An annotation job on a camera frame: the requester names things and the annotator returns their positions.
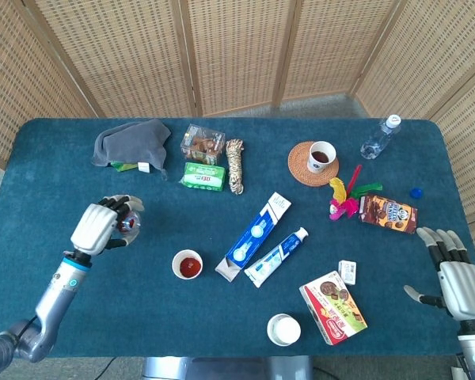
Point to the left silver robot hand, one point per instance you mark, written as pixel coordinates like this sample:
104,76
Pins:
93,227

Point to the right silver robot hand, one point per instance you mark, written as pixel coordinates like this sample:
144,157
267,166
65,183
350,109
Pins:
465,291

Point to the small dark drink bottle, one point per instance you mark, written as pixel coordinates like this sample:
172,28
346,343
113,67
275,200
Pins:
131,226

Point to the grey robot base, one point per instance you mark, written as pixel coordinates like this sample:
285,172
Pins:
225,370

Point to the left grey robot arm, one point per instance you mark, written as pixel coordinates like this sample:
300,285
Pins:
55,301

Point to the white paper cup with tea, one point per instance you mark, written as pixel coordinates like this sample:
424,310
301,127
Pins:
187,267

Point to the blue bottle cap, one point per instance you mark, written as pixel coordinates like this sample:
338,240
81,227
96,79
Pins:
416,192

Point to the clear water bottle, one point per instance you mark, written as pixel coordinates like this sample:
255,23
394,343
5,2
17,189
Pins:
378,140

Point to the upturned paper cup stack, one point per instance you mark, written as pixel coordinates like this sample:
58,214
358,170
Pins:
283,329

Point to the blue flower paper cup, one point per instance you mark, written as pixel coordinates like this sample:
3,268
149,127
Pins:
320,156

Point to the green snack packet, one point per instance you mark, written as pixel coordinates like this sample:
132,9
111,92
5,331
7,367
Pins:
122,167

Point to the small plain white box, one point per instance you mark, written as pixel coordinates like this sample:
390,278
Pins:
144,167

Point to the grey cloth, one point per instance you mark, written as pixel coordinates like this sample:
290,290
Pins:
130,142

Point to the blue table cover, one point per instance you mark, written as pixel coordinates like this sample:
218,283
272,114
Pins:
142,312

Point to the brown cookie bag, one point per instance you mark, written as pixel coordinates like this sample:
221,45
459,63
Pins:
388,213

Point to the small printed white box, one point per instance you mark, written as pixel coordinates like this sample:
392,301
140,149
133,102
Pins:
347,272

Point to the green tissue pack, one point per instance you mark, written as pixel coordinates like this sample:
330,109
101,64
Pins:
203,177

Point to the red white biscuit box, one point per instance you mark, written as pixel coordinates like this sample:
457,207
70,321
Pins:
332,308

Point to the clear plastic snack box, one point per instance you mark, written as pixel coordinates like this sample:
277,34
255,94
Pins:
202,144

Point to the colourful feather shuttlecock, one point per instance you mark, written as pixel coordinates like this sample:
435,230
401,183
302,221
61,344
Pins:
340,202

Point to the blue white toothpaste box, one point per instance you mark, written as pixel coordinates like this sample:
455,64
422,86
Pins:
257,233

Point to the blue white toothpaste tube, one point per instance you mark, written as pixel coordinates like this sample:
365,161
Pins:
275,257

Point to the round woven rattan coaster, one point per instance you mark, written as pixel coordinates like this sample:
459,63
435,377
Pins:
297,166

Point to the woven bamboo folding screen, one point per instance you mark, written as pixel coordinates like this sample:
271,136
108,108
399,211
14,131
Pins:
237,51

